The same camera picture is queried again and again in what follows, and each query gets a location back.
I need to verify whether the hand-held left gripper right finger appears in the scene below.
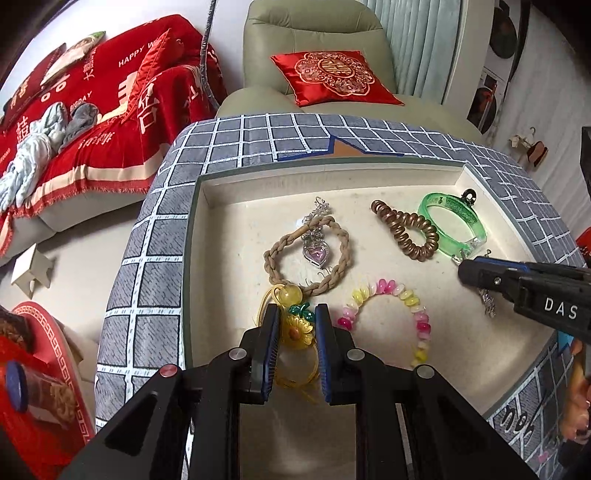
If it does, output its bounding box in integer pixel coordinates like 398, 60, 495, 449
315, 303, 539, 480

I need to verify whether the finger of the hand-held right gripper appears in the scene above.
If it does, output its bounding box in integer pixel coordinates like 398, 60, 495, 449
475, 257, 532, 274
458, 259, 522, 303

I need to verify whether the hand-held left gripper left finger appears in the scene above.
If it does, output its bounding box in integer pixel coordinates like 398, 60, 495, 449
60, 304, 282, 480

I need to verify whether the silver star hair clip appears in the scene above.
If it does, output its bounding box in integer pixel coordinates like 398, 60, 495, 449
451, 249, 498, 320

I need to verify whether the yellow sunflower hair tie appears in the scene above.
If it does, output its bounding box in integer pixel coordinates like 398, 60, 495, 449
256, 284, 321, 398

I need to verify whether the green translucent bangle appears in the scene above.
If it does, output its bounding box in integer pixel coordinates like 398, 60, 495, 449
418, 191, 488, 259

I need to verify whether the pastel bead bracelet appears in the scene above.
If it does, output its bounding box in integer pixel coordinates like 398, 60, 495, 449
336, 278, 432, 367

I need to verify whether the tan braided hair tie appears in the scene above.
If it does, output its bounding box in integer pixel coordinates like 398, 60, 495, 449
263, 217, 354, 296

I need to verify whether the brown spiral hair tie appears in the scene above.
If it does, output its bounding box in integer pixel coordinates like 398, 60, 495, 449
370, 199, 440, 261

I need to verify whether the pink heart pendant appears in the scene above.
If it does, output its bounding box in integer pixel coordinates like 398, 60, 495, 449
301, 222, 334, 271

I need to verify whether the grey jewelry tray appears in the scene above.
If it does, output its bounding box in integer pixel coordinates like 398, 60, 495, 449
181, 154, 573, 480

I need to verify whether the person's right hand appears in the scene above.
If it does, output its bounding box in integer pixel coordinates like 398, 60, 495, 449
570, 342, 591, 439

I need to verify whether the small wooden hanger ornament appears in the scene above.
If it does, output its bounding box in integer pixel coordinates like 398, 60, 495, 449
510, 127, 550, 169

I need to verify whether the grey grid tablecloth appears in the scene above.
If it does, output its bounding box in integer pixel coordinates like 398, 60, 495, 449
95, 113, 587, 480

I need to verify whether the orange star sticker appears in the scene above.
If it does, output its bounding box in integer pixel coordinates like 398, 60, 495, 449
277, 136, 407, 160

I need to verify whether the can with blue lid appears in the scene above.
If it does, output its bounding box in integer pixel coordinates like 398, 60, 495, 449
4, 360, 77, 423

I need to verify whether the round red box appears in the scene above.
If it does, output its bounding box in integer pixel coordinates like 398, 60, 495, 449
9, 301, 95, 439

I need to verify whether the pale green curtain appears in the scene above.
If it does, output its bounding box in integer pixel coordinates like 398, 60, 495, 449
365, 0, 465, 97

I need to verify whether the light grey sofa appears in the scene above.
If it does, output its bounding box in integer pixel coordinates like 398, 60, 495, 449
0, 185, 158, 268

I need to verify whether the red embroidered cushion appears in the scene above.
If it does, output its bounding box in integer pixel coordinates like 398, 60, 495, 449
270, 48, 404, 108

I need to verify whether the small white stool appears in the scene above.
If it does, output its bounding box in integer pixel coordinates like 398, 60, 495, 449
11, 244, 56, 296

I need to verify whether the red printed sofa blanket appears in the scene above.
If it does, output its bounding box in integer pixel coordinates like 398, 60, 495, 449
0, 14, 227, 259

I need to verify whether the grey garment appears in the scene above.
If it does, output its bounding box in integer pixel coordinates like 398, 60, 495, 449
58, 102, 100, 153

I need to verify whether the green armchair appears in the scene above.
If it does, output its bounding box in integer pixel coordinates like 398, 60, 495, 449
215, 0, 485, 139

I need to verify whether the red satin pillow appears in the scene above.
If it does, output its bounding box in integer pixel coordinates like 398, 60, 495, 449
122, 28, 174, 123

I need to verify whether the light blue garment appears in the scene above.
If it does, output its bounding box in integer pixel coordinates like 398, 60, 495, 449
0, 102, 68, 210

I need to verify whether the printed photo pillow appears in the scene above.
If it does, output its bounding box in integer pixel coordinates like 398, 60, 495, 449
39, 30, 107, 86

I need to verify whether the vinyl record wall display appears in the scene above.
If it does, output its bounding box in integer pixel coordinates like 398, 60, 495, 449
466, 0, 532, 134

